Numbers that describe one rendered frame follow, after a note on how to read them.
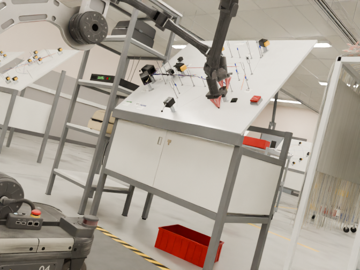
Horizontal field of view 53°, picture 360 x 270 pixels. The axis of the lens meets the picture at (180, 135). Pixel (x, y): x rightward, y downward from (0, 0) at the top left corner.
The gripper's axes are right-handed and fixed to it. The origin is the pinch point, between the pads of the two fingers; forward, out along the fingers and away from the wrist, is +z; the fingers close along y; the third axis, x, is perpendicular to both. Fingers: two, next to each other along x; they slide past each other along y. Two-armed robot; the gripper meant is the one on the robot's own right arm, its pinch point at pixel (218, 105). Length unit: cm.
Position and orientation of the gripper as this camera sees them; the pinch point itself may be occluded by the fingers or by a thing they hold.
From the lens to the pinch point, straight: 222.7
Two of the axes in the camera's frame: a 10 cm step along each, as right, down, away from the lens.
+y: -8.4, 0.1, 5.4
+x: -4.5, 5.2, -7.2
